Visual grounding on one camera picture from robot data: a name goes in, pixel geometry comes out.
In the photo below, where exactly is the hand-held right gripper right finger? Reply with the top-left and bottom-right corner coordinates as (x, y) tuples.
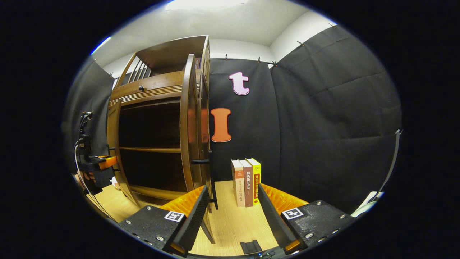
(257, 183), (356, 254)

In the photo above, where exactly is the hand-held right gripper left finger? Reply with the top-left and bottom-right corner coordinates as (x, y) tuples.
(118, 185), (211, 254)

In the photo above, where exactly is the wooden shoe cabinet door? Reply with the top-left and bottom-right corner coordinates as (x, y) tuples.
(180, 54), (216, 245)

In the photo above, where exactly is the wooden double-door shoe cabinet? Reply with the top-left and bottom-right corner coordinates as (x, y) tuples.
(107, 35), (219, 245)

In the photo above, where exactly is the wooden cabinet shelf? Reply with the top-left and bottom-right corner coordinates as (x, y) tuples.
(119, 146), (182, 153)

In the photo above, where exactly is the wooden cabinet drawer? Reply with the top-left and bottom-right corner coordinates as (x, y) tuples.
(109, 70), (202, 107)

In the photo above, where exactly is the yellow book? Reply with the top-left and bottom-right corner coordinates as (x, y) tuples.
(246, 158), (262, 205)

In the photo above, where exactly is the brown book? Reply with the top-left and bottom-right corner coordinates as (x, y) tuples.
(240, 159), (254, 208)

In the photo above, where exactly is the white and orange book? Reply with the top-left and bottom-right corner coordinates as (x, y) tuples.
(232, 160), (245, 208)

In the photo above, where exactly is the white flat object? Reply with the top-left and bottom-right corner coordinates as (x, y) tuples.
(351, 191), (385, 217)

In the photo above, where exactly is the black backdrop cloth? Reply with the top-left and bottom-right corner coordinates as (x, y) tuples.
(63, 25), (402, 216)

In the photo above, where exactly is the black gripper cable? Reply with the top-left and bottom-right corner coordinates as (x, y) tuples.
(74, 140), (117, 221)

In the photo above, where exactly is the black door handle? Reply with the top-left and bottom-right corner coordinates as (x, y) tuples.
(192, 150), (219, 210)

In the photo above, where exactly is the grey curved strap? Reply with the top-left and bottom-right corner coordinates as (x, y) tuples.
(374, 129), (403, 202)

